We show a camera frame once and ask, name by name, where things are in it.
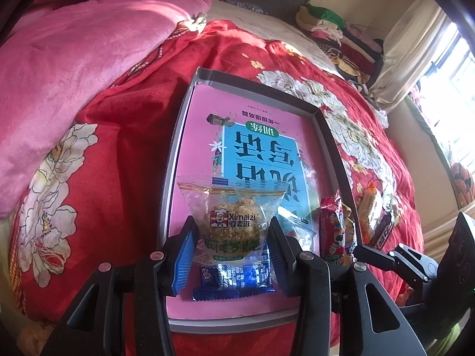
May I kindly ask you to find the pink quilt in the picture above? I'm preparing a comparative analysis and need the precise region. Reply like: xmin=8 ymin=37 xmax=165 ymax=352
xmin=0 ymin=0 xmax=214 ymax=216

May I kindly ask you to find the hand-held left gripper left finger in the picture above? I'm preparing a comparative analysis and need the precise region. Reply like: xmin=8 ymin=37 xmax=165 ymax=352
xmin=41 ymin=215 xmax=201 ymax=356

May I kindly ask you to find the beige bed sheet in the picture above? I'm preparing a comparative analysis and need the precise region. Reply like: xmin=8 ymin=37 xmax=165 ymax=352
xmin=206 ymin=0 xmax=346 ymax=78

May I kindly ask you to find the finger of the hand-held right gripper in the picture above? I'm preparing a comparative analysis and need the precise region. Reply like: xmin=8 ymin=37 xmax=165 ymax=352
xmin=389 ymin=245 xmax=440 ymax=273
xmin=352 ymin=245 xmax=429 ymax=286

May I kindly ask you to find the clear meat floss cake packet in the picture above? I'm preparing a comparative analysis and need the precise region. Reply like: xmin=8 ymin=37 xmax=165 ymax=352
xmin=176 ymin=180 xmax=292 ymax=268

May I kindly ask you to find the clear snack packet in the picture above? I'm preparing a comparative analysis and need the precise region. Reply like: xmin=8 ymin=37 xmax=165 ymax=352
xmin=276 ymin=208 xmax=318 ymax=258

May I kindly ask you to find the red cartoon snack stick packet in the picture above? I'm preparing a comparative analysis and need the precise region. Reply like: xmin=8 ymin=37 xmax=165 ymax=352
xmin=319 ymin=192 xmax=357 ymax=268

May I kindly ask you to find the small white red cloth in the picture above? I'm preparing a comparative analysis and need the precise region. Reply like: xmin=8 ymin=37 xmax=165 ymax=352
xmin=176 ymin=11 xmax=208 ymax=35

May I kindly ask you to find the blue snack packet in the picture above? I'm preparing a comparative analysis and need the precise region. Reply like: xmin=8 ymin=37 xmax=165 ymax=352
xmin=193 ymin=254 xmax=277 ymax=302

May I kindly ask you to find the pile of folded clothes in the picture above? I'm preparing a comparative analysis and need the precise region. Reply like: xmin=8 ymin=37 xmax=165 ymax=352
xmin=296 ymin=4 xmax=384 ymax=93

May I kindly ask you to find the grey shallow box pink print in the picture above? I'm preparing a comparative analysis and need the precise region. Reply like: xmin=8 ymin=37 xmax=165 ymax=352
xmin=156 ymin=67 xmax=359 ymax=334

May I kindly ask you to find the red floral blanket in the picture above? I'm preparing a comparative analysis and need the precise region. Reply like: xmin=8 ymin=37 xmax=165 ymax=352
xmin=9 ymin=20 xmax=425 ymax=345

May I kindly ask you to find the cream curtain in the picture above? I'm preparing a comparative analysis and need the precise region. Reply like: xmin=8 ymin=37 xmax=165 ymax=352
xmin=369 ymin=0 xmax=461 ymax=111

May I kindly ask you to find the window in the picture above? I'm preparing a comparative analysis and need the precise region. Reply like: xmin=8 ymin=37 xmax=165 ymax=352
xmin=417 ymin=22 xmax=475 ymax=167

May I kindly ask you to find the orange patterned cloth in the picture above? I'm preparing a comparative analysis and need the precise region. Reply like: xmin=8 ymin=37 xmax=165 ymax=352
xmin=450 ymin=161 xmax=475 ymax=210

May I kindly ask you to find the dark brown snack packet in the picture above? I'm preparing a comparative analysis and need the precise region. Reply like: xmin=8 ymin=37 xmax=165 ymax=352
xmin=371 ymin=213 xmax=395 ymax=251

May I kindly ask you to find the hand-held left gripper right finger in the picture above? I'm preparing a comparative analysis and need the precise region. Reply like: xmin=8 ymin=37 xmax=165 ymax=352
xmin=267 ymin=216 xmax=427 ymax=356

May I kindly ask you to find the yellow cartoon snack packet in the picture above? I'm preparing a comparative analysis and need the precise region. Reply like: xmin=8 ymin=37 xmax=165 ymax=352
xmin=357 ymin=182 xmax=387 ymax=245

